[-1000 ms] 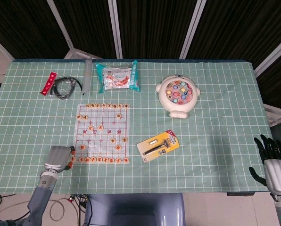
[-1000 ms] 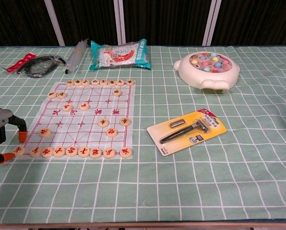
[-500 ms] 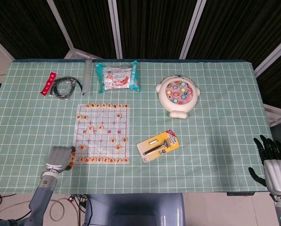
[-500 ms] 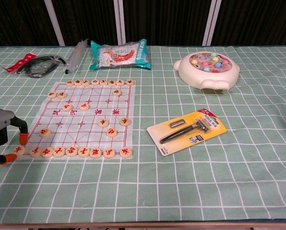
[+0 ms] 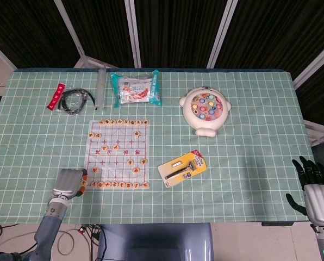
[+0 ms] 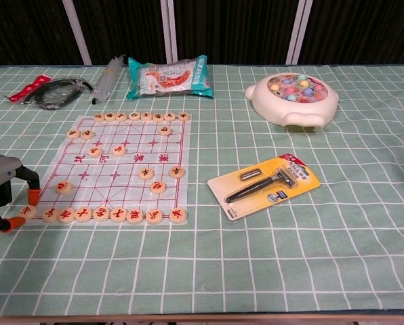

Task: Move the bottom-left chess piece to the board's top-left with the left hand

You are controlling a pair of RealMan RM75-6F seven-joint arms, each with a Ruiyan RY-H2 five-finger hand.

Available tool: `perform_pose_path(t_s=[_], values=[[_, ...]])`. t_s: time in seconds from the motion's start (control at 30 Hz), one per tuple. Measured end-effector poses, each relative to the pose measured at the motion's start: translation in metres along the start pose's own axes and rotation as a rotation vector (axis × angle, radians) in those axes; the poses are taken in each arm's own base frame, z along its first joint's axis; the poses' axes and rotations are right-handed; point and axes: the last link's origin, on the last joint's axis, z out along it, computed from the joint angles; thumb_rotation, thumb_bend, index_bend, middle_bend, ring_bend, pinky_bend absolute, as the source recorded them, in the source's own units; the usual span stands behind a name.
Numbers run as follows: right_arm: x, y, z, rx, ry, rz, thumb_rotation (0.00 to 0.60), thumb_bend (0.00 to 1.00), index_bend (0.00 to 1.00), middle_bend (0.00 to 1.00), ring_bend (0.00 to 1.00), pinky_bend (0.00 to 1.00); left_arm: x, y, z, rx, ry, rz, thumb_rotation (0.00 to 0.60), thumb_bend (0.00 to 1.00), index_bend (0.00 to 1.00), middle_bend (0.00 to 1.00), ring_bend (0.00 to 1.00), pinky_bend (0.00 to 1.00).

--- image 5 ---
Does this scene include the white fishing game toy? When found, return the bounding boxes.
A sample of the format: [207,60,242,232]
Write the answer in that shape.
[178,85,232,138]

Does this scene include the white partition foot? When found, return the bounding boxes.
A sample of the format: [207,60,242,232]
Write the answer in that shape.
[73,55,120,69]
[303,119,324,148]

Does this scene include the black floor cable bundle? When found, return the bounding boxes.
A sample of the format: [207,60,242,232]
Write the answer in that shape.
[86,224,104,261]

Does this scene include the teal snack bag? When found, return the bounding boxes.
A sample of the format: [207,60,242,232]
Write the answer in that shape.
[109,70,163,108]

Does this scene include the green checked tablecloth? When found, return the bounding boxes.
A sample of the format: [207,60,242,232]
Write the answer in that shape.
[0,69,319,225]

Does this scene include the red sachet packet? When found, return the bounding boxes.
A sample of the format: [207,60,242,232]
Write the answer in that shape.
[45,83,66,111]

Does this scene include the white partition frame post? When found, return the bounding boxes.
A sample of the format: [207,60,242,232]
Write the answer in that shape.
[124,0,142,69]
[292,40,324,89]
[54,0,86,58]
[0,37,17,72]
[206,0,238,69]

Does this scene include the white floor cable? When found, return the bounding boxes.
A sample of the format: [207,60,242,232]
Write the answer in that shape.
[57,229,80,256]

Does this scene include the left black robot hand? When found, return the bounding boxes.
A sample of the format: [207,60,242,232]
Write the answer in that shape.
[52,168,89,200]

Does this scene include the bagged black coiled cable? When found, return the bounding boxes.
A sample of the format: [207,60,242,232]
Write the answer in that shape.
[57,89,95,116]

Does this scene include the clear plastic chess board sheet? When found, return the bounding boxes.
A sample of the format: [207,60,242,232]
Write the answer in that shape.
[82,119,152,191]

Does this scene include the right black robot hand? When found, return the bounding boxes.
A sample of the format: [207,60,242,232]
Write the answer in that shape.
[285,156,324,227]

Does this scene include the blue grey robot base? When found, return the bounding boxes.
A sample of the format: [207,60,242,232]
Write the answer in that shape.
[96,222,215,261]

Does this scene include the yellow carded razor pack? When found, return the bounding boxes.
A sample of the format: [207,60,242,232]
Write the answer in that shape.
[157,148,208,189]

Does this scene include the large clear plastic syringe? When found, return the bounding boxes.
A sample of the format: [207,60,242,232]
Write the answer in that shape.
[93,68,108,111]

